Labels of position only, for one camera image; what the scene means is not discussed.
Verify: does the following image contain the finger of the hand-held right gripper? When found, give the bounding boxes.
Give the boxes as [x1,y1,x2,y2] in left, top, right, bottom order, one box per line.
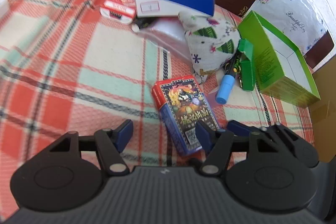
[227,120,282,141]

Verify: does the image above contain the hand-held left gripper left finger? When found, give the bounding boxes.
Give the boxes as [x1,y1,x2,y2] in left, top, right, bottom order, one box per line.
[49,119,134,176]

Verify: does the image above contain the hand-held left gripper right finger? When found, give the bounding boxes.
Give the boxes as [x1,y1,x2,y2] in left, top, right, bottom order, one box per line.
[196,120,284,176]

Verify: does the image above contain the black marker with blue cap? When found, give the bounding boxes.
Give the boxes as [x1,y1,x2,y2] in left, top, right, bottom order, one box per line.
[215,49,243,105]

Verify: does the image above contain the blue dragon playing card box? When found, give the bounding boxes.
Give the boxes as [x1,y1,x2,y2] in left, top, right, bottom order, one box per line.
[152,76,221,156]

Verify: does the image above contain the small green box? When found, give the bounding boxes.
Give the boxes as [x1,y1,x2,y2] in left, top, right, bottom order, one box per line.
[231,39,255,91]

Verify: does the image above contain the large green cardboard box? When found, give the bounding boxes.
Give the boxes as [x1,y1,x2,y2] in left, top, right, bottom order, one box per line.
[238,10,321,108]

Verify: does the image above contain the white printed fabric pouch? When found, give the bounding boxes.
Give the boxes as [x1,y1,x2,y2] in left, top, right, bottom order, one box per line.
[178,11,240,75]

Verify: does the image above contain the glossy plastic packet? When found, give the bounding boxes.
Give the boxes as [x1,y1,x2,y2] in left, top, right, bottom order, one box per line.
[135,17,192,62]

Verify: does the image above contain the red white cigarette pack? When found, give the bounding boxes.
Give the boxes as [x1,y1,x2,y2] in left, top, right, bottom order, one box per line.
[100,0,137,25]

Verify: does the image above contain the white and blue box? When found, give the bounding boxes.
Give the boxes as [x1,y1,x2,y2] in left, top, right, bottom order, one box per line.
[135,0,216,18]

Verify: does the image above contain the red green plaid blanket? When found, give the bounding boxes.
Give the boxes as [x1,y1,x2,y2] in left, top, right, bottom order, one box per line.
[0,0,315,170]

